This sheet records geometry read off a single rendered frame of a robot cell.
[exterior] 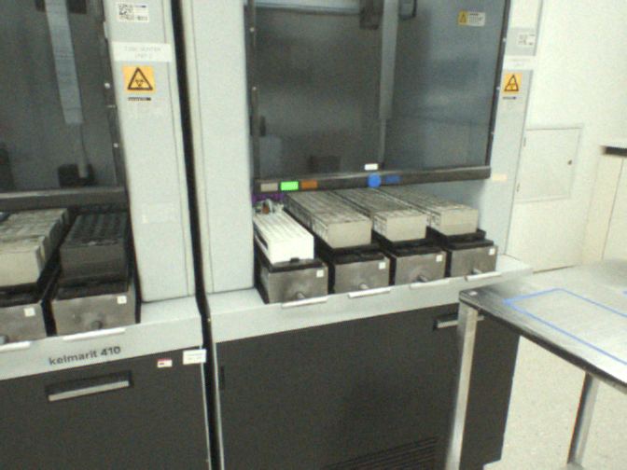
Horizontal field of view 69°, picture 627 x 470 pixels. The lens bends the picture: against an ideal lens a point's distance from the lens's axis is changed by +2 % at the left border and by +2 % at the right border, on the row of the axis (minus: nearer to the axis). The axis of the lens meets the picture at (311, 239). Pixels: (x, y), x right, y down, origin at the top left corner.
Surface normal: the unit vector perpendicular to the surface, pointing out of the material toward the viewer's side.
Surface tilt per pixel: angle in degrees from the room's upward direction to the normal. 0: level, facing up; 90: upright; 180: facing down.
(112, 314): 90
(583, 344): 0
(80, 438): 90
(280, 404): 90
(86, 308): 90
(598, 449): 0
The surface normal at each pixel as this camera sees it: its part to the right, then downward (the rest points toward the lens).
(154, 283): 0.33, 0.29
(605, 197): -0.95, 0.10
